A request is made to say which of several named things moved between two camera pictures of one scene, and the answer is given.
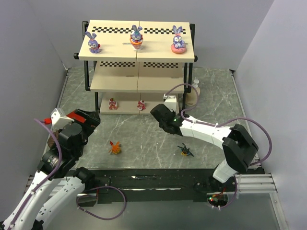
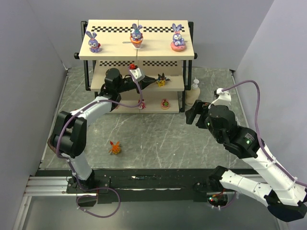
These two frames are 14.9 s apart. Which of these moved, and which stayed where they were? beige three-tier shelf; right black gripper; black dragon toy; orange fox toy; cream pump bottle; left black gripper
Moved: black dragon toy; left black gripper; right black gripper
Stayed: beige three-tier shelf; orange fox toy; cream pump bottle
